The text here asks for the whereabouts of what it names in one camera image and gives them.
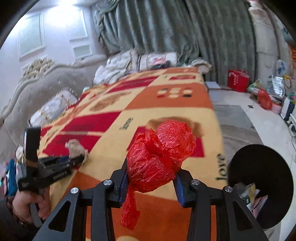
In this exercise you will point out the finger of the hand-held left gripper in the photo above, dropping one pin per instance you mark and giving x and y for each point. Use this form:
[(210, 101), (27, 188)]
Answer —
[(71, 164), (59, 159)]

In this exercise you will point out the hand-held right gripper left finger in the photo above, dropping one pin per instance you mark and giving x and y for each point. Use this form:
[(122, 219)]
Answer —
[(122, 183)]

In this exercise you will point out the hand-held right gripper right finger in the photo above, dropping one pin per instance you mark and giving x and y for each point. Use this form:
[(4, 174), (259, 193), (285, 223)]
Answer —
[(180, 186)]

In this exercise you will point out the beige stocking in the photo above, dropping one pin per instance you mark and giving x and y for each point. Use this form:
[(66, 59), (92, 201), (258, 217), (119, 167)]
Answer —
[(75, 149)]

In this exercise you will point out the red plastic bag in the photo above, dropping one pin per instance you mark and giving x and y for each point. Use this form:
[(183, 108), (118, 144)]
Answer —
[(264, 99), (157, 162)]

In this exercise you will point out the black round bin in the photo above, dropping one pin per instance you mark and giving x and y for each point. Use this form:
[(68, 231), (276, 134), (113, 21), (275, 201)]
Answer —
[(266, 166)]

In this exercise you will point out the person's left hand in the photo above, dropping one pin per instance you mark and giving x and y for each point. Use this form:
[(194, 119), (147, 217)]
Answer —
[(22, 204)]

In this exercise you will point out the striped pillow with round print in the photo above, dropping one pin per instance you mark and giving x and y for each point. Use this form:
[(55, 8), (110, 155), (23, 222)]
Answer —
[(53, 106)]

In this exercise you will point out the grey tufted sofa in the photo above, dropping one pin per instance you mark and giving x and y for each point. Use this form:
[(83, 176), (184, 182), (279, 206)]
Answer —
[(57, 78)]

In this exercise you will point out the grey floor rug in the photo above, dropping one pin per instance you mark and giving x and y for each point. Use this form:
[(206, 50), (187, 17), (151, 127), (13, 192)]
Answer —
[(235, 125)]

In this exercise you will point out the orange red printed blanket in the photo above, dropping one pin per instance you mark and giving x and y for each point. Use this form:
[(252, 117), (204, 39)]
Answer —
[(161, 102)]

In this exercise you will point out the white crumpled bedding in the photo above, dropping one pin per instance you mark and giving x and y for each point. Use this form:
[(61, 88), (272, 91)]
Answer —
[(108, 75)]

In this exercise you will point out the white flat box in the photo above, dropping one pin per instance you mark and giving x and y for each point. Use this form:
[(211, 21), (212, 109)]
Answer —
[(212, 85)]

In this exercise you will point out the cream embroidered pillow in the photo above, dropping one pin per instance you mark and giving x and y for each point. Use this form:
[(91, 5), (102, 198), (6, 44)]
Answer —
[(124, 61)]

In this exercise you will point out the red filled plastic bag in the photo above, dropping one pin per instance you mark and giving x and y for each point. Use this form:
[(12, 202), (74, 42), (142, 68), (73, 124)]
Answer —
[(264, 99)]

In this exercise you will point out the red paper gift bag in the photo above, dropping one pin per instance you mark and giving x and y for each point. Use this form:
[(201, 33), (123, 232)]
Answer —
[(238, 80)]

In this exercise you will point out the pink and dark clothes pile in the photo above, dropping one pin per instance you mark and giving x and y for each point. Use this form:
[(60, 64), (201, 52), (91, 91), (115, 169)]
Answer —
[(160, 63)]

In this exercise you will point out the pink plastic basin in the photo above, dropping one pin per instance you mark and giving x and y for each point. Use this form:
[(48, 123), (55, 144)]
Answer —
[(276, 107)]

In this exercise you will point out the cream pillow with pink print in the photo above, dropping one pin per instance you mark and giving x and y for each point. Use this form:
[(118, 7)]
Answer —
[(148, 60)]

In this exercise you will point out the white tv cabinet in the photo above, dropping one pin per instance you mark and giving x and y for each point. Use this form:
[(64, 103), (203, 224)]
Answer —
[(290, 115)]

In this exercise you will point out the silver foil bag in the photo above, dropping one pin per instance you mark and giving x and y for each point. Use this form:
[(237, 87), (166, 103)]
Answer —
[(276, 87)]

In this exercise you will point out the green patterned curtain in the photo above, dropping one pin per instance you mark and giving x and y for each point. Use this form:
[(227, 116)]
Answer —
[(173, 30)]

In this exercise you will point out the white and blue plastic bag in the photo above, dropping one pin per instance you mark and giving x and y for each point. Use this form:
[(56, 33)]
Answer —
[(282, 67)]

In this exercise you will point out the lace covered standing air conditioner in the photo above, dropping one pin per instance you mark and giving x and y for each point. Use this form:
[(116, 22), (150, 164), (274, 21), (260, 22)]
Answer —
[(263, 46)]

